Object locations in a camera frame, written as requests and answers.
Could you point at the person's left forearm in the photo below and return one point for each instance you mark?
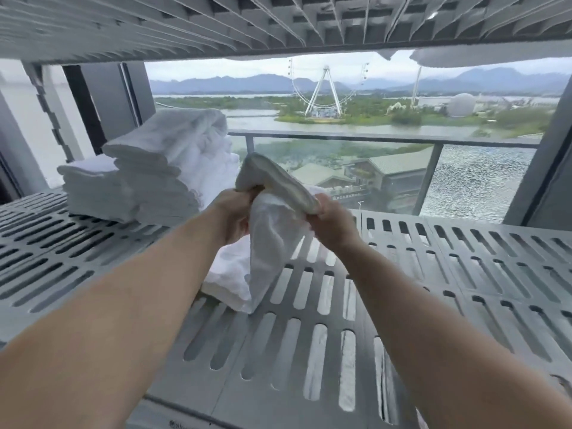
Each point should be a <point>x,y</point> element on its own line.
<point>111,335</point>

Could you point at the white dome building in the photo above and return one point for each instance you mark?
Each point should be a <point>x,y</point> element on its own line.
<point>461,105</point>

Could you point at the grey slotted shelf board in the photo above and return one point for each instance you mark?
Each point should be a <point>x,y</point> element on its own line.
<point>277,411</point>

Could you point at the white hand towel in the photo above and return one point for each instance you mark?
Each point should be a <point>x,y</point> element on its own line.
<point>272,236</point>
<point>174,129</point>

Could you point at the grey notched shelf post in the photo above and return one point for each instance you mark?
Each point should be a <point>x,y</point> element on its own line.
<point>49,111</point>

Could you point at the white hanging sheet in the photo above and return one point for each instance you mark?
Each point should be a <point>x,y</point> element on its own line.
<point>469,58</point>

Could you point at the grey roofed building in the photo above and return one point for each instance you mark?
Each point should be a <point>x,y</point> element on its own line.
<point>393,169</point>

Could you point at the dark window frame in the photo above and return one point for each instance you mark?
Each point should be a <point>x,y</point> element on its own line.
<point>111,102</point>
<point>545,174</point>

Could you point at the grey ribbed shelf board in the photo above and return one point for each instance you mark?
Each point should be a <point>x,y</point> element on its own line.
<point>134,26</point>

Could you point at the person's right hand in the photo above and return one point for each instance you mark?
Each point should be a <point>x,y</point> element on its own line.
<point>337,225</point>

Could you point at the glass balcony railing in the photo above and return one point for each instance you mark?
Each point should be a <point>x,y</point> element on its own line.
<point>473,183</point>

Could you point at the person's left hand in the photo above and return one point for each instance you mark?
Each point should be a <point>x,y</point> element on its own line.
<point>234,214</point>

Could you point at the stack of folded white towels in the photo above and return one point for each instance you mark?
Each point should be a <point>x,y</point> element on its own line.
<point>94,192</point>
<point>156,196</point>

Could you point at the white ferris wheel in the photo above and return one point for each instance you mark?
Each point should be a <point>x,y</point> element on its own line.
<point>325,91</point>

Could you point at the tall thin tower ride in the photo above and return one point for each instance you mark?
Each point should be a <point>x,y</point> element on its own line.
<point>416,87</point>

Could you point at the person's right forearm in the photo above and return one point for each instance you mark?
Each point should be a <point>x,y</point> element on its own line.
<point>447,344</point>

